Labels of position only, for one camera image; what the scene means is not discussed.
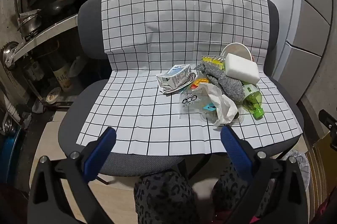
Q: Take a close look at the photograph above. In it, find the white paper bowl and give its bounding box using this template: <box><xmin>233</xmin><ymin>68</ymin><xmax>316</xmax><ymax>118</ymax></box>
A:
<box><xmin>221</xmin><ymin>42</ymin><xmax>254</xmax><ymax>65</ymax></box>

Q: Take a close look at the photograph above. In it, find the person's left leg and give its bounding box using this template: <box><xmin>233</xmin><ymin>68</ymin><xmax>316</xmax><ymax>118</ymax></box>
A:
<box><xmin>134</xmin><ymin>170</ymin><xmax>196</xmax><ymax>224</ymax></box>

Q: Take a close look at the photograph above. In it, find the grey refrigerator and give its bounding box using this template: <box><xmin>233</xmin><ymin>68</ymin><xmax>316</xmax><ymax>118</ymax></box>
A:
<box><xmin>243</xmin><ymin>0</ymin><xmax>333</xmax><ymax>82</ymax></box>

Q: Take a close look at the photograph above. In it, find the crumpled white paper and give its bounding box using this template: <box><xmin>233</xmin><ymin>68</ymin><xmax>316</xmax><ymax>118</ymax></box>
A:
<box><xmin>204</xmin><ymin>83</ymin><xmax>239</xmax><ymax>127</ymax></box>

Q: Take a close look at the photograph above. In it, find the steel kitchen counter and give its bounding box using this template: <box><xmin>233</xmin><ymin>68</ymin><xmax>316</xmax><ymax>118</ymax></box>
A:
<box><xmin>4</xmin><ymin>15</ymin><xmax>79</xmax><ymax>67</ymax></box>

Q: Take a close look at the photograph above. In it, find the green plastic bottle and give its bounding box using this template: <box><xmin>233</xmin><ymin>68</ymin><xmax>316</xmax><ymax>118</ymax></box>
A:
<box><xmin>241</xmin><ymin>81</ymin><xmax>265</xmax><ymax>120</ymax></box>

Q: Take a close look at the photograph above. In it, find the white black-grid cloth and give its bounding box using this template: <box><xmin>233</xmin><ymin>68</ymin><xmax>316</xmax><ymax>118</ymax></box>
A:
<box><xmin>76</xmin><ymin>0</ymin><xmax>303</xmax><ymax>155</ymax></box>

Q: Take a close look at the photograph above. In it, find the clear plastic bag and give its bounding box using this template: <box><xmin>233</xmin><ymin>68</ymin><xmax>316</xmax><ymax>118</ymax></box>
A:
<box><xmin>179</xmin><ymin>77</ymin><xmax>244</xmax><ymax>126</ymax></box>

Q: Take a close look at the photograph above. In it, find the small patterned bowl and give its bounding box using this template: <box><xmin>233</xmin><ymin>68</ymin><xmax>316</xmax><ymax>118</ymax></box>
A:
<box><xmin>46</xmin><ymin>87</ymin><xmax>63</xmax><ymax>104</ymax></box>

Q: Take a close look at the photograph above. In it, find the black wok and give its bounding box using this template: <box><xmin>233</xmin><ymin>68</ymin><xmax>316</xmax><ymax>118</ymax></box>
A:
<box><xmin>49</xmin><ymin>0</ymin><xmax>77</xmax><ymax>17</ymax></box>

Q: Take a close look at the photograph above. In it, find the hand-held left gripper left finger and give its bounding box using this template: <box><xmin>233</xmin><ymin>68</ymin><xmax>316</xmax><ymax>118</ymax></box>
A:
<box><xmin>28</xmin><ymin>127</ymin><xmax>118</xmax><ymax>224</ymax></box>

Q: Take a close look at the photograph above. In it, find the grey knitted rag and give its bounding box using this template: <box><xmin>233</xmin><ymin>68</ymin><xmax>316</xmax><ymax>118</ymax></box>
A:
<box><xmin>196</xmin><ymin>62</ymin><xmax>245</xmax><ymax>102</ymax></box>

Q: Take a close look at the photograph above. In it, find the white plate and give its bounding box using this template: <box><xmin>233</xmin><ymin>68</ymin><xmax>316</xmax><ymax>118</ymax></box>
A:
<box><xmin>69</xmin><ymin>56</ymin><xmax>88</xmax><ymax>78</ymax></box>

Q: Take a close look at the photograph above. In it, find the grey office chair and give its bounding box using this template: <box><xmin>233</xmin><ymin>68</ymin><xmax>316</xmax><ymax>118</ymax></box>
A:
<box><xmin>58</xmin><ymin>0</ymin><xmax>304</xmax><ymax>180</ymax></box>

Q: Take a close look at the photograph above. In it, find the person's right leg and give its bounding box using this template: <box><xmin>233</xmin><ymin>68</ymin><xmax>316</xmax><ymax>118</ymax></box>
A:
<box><xmin>212</xmin><ymin>161</ymin><xmax>264</xmax><ymax>224</ymax></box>

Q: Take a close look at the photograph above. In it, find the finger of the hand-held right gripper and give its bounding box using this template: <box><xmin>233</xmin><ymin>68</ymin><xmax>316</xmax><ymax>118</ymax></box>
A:
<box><xmin>318</xmin><ymin>110</ymin><xmax>337</xmax><ymax>135</ymax></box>

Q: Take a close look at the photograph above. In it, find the glass bottle pale label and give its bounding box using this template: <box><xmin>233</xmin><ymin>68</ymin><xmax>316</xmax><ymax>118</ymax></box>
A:
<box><xmin>50</xmin><ymin>56</ymin><xmax>73</xmax><ymax>89</ymax></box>

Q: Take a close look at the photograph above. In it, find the steel cooking pot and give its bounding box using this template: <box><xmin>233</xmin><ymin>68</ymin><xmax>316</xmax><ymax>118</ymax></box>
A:
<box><xmin>17</xmin><ymin>10</ymin><xmax>43</xmax><ymax>38</ymax></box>

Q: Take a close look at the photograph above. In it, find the yellow scrub sponge pack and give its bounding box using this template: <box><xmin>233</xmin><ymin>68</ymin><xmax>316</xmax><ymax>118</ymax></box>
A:
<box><xmin>201</xmin><ymin>55</ymin><xmax>227</xmax><ymax>70</ymax></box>

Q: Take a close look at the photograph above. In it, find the crushed milk carton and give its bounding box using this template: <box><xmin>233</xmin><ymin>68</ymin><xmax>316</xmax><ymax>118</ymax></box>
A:
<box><xmin>156</xmin><ymin>64</ymin><xmax>197</xmax><ymax>95</ymax></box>

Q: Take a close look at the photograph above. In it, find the white plastic bag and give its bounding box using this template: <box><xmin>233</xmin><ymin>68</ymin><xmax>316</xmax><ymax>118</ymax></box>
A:
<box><xmin>288</xmin><ymin>150</ymin><xmax>312</xmax><ymax>191</ymax></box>

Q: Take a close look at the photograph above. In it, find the white sponge block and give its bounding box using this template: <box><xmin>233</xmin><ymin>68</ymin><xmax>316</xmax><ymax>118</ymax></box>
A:
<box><xmin>225</xmin><ymin>53</ymin><xmax>260</xmax><ymax>84</ymax></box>

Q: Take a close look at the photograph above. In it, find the person's leg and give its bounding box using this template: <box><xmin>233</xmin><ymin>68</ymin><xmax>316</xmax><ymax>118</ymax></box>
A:
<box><xmin>134</xmin><ymin>170</ymin><xmax>196</xmax><ymax>224</ymax></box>
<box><xmin>212</xmin><ymin>161</ymin><xmax>264</xmax><ymax>224</ymax></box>

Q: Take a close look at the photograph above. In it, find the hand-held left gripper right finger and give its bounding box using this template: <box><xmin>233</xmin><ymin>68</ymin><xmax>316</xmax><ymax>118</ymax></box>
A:
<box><xmin>221</xmin><ymin>125</ymin><xmax>310</xmax><ymax>224</ymax></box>

